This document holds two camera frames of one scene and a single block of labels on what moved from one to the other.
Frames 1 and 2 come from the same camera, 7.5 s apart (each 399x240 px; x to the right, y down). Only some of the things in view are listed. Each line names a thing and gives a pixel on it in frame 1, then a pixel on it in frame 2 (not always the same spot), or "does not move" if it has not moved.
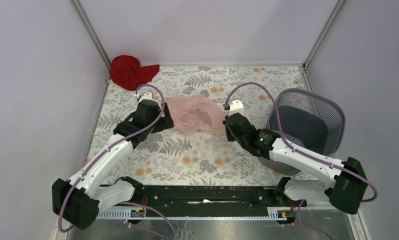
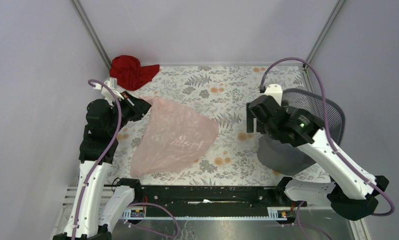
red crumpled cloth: (127, 72) does not move
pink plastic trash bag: (196, 112) → (174, 135)
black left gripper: (165, 122) → (138, 107)
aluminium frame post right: (322, 34) does not move
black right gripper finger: (229, 131) → (251, 124)
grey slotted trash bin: (308, 121) does not move
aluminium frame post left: (91, 32) does not move
